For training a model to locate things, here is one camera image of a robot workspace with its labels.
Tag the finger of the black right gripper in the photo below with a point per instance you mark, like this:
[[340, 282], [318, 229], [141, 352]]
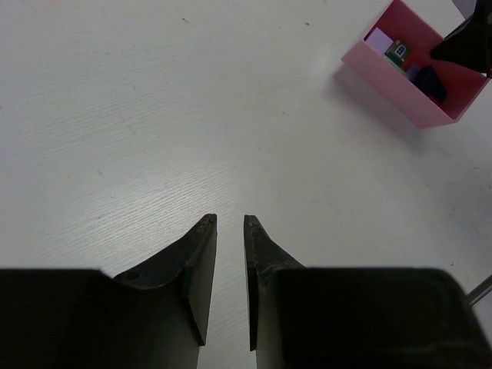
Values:
[[469, 44]]

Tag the pink plastic box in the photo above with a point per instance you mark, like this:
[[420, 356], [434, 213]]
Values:
[[400, 22]]

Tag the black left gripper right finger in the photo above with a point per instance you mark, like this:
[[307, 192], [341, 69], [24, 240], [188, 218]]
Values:
[[303, 317]]

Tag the green hospital wood block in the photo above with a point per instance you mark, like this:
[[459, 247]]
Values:
[[395, 65]]

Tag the dark blue wood block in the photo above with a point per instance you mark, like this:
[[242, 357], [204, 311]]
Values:
[[429, 83]]

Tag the small lilac wood block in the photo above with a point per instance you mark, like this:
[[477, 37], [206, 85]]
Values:
[[412, 71]]

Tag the large lilac wood block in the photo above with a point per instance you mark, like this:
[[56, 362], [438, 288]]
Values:
[[379, 41]]

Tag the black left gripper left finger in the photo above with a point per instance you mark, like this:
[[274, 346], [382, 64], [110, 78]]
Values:
[[153, 315]]

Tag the brown window wood block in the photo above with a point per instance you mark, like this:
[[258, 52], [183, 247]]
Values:
[[399, 52]]

